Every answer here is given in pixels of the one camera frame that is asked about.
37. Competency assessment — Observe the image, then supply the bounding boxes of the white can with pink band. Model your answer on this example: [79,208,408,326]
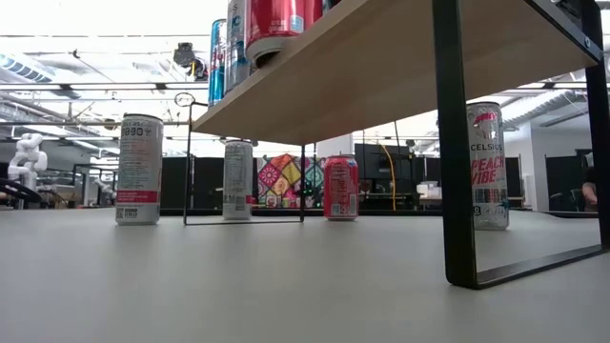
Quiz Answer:
[115,112,165,227]
[222,139,254,222]

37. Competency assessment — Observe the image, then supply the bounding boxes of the black ceiling-mounted device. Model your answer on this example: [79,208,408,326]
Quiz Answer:
[172,41,210,82]

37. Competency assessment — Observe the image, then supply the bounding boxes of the black cabinet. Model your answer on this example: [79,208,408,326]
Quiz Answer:
[544,148,598,213]

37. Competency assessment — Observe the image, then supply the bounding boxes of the wooden shelf with black legs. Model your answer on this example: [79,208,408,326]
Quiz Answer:
[183,0,610,291]

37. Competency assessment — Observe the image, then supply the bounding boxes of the colourful patterned wall panel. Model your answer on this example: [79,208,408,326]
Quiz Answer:
[255,152,327,210]

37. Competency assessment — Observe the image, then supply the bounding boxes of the black metal rig frame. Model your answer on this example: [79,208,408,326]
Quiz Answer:
[159,207,602,220]

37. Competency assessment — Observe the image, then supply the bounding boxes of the white box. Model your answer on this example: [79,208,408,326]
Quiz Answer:
[417,180,442,200]

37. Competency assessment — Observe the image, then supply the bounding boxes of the yellow hanging cable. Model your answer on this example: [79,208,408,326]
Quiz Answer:
[379,144,398,212]

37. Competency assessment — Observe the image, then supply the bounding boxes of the white Celsius Peach Vibe can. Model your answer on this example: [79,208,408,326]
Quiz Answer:
[466,101,512,232]

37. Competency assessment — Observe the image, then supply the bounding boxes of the black partition panel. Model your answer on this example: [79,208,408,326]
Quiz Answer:
[353,142,442,211]
[161,155,225,211]

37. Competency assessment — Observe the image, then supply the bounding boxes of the silver blue Celsius can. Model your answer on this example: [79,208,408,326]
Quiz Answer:
[224,0,253,94]

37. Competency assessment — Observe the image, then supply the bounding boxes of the person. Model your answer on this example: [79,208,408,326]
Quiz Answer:
[579,166,600,213]

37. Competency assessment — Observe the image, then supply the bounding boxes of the blue silver Red Bull can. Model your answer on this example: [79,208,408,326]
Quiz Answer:
[208,18,229,109]

